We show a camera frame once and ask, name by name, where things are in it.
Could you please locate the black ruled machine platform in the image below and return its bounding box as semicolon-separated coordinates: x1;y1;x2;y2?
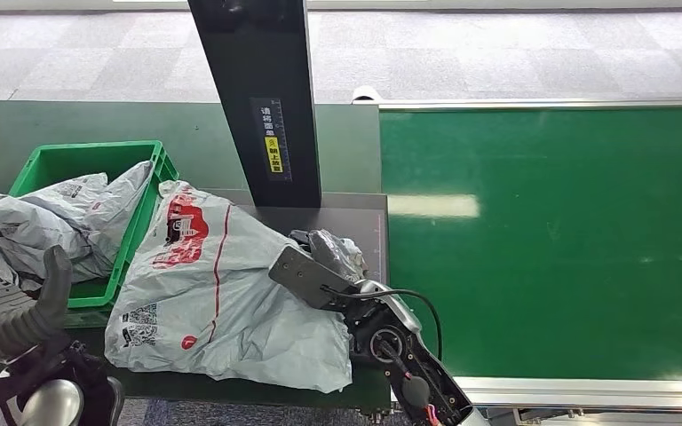
214;187;389;289

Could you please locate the green conveyor belt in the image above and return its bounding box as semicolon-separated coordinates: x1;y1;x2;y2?
378;107;682;381

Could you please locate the green plastic bin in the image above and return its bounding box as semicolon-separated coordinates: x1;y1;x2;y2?
8;139;180;311

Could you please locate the grey wrist camera plate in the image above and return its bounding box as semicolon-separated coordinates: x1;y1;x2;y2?
267;244;360;312

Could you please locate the silver conveyor frame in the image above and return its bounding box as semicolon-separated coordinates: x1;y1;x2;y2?
351;84;682;426

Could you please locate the dark green table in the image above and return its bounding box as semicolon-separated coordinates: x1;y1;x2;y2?
0;99;393;413

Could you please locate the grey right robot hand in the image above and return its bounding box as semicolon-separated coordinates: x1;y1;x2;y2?
288;227;369;285

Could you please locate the grey plastic mail package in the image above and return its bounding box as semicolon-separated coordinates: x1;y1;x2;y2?
20;160;157;283
0;191;113;292

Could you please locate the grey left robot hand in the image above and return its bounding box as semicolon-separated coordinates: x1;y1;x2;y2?
0;243;75;361

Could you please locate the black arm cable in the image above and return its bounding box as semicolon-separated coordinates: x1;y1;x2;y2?
320;285;443;363

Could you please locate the black yellow column label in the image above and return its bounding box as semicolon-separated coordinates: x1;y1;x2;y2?
250;97;293;182

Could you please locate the large grey red-printed package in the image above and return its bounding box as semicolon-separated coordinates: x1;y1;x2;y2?
104;178;354;395

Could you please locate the black machine column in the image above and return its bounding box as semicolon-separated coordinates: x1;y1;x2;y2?
186;0;323;209

